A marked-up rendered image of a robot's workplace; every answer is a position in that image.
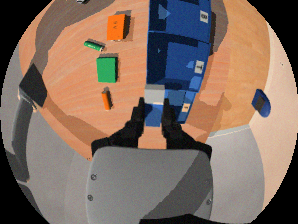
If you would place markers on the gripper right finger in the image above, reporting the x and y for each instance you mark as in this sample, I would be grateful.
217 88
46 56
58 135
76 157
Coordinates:
173 133

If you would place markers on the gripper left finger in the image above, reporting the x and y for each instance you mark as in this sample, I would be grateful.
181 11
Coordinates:
129 134

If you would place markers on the green flat block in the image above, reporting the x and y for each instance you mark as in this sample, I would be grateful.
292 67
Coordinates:
107 69

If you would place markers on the dark blue rack of bins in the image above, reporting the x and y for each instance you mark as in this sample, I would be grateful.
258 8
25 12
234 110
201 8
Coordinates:
171 58

